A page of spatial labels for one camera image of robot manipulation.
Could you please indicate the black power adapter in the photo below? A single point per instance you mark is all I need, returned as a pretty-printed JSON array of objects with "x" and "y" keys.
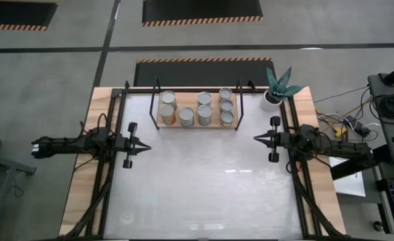
[{"x": 357, "y": 125}]

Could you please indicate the blue peas label can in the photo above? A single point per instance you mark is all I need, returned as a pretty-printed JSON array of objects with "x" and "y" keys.
[
  {"x": 204, "y": 114},
  {"x": 227, "y": 118}
]

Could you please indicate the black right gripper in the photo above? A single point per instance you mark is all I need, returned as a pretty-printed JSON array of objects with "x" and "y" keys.
[{"x": 276, "y": 140}]

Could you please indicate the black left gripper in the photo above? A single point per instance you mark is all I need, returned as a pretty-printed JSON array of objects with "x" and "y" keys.
[{"x": 128, "y": 146}]

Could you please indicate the orange pineapple label can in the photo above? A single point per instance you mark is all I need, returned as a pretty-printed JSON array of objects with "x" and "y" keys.
[{"x": 168, "y": 97}]

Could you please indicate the black aluminium table frame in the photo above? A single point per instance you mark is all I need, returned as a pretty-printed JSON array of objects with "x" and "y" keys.
[{"x": 140, "y": 89}]

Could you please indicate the white paper sheet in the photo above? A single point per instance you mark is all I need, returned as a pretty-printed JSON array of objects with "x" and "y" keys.
[{"x": 350, "y": 184}]

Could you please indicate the wooden shelf with black frame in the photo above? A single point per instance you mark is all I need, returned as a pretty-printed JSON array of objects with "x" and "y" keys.
[{"x": 186, "y": 100}]

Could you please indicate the small black round knob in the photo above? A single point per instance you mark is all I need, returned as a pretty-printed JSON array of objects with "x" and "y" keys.
[{"x": 379, "y": 226}]

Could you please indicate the grey metal desk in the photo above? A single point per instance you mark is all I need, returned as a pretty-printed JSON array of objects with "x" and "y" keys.
[{"x": 2, "y": 160}]

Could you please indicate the black metal beam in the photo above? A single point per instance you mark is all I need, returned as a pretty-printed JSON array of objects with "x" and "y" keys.
[{"x": 354, "y": 170}]

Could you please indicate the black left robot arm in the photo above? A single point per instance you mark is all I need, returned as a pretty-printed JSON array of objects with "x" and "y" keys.
[{"x": 66, "y": 145}]

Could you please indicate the orange and yellow can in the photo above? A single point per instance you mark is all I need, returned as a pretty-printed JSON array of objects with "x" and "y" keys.
[{"x": 167, "y": 114}]

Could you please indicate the yellow carrots label can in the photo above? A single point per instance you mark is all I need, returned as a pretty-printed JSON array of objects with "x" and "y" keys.
[{"x": 204, "y": 98}]

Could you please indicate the green sliced peaches can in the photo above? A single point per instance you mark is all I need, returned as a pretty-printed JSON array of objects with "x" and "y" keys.
[{"x": 225, "y": 93}]

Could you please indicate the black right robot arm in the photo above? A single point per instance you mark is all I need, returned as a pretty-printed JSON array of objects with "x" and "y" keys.
[{"x": 333, "y": 147}]

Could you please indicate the potted succulent in white pot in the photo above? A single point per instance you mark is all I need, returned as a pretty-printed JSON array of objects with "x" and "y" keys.
[{"x": 270, "y": 105}]

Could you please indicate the blue cherries label can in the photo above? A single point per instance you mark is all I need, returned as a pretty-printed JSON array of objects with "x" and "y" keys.
[{"x": 186, "y": 117}]

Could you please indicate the green polka-dot peas can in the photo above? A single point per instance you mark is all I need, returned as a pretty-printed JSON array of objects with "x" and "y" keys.
[{"x": 226, "y": 105}]

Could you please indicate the black mat with hazard stripes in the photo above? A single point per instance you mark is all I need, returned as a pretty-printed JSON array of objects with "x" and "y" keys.
[
  {"x": 200, "y": 8},
  {"x": 16, "y": 13},
  {"x": 200, "y": 73}
]

